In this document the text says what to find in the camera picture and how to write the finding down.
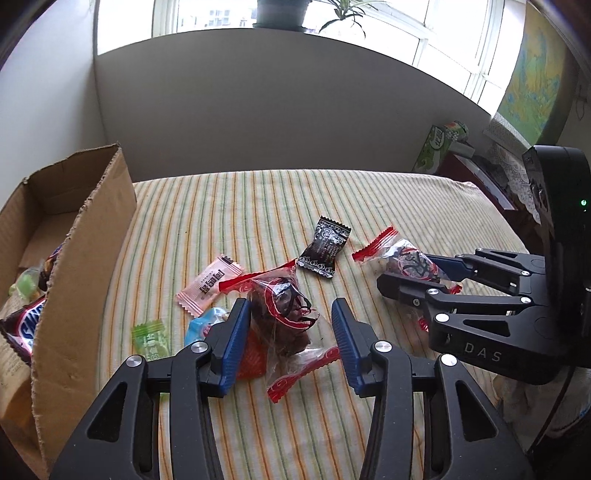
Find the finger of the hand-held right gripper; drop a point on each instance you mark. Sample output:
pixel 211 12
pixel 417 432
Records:
pixel 399 286
pixel 445 266

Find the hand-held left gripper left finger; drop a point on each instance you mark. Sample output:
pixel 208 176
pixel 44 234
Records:
pixel 233 341

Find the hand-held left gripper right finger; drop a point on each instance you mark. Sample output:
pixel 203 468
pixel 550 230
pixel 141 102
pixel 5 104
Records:
pixel 346 341

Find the red-edged clear snack packet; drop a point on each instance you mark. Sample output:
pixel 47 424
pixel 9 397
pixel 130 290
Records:
pixel 406 258
pixel 281 314

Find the brown cardboard box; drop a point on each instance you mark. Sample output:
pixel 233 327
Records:
pixel 83 286

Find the small brown chocolate bar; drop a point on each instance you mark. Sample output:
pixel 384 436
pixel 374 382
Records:
pixel 51 264

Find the large brown chocolate bar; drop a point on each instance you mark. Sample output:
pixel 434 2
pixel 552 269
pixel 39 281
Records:
pixel 21 330

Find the pale green white candy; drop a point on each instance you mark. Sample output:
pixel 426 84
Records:
pixel 25 281

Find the orange-red snack packet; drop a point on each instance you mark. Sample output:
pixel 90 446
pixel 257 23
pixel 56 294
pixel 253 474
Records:
pixel 251 362

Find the light blue candy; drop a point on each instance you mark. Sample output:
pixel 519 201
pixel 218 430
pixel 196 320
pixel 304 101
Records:
pixel 201 327

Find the pink candy packet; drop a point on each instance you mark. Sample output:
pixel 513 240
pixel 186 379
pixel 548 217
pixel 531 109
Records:
pixel 207 286

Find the white lace cloth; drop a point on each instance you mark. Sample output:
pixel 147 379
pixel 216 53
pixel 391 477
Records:
pixel 517 184

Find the light green candy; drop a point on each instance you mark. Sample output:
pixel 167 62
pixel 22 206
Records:
pixel 150 339

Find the black candy packet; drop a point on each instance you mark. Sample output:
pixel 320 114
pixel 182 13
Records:
pixel 325 247

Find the dark wooden box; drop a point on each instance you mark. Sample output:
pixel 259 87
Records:
pixel 471 180

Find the small white box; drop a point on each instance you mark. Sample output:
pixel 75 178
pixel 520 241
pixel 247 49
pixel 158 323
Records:
pixel 462 149

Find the green patterned carton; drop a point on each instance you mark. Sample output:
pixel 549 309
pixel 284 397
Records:
pixel 434 147

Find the striped bed sheet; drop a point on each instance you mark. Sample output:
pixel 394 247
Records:
pixel 231 207

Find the white framed window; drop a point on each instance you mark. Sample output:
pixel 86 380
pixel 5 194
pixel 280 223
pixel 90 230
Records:
pixel 461 27

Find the potted spider plant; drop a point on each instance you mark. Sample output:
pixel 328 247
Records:
pixel 281 11

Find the wall map poster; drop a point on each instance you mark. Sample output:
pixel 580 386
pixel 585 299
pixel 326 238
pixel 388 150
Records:
pixel 535 83

